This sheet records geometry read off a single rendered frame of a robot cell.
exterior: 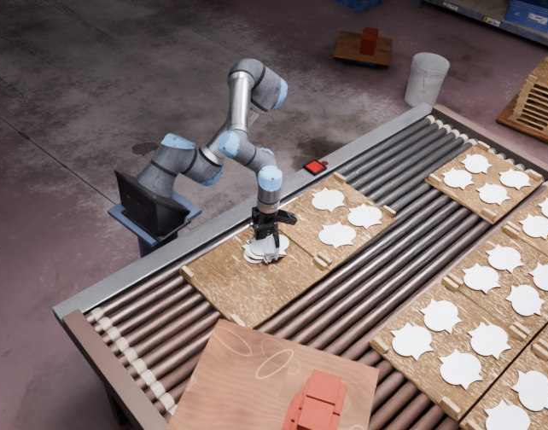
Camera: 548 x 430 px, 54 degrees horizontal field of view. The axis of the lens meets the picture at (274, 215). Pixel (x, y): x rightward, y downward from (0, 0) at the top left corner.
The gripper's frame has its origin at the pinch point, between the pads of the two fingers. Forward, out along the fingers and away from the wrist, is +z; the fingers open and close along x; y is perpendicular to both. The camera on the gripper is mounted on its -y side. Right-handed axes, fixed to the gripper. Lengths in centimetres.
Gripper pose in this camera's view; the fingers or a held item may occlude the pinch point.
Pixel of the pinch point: (270, 245)
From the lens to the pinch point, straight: 197.9
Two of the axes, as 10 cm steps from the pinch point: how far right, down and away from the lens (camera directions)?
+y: -9.2, 2.3, -3.2
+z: -0.7, 7.1, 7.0
